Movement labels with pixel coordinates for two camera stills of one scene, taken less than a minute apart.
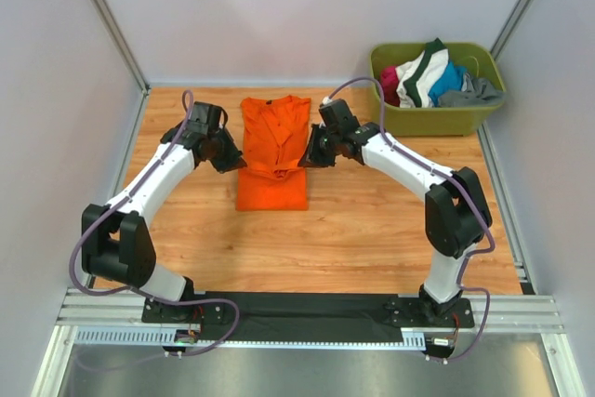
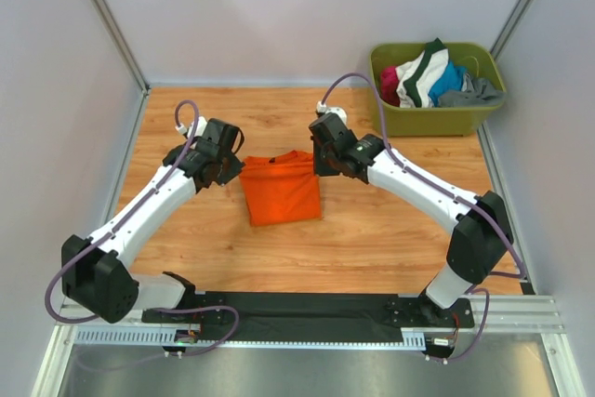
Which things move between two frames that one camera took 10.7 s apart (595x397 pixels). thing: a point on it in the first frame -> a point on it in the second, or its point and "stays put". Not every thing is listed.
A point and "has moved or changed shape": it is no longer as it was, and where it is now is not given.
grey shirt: (479, 92) stays put
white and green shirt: (415, 76) stays put
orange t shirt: (274, 130) has moved or changed shape
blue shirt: (452, 80) stays put
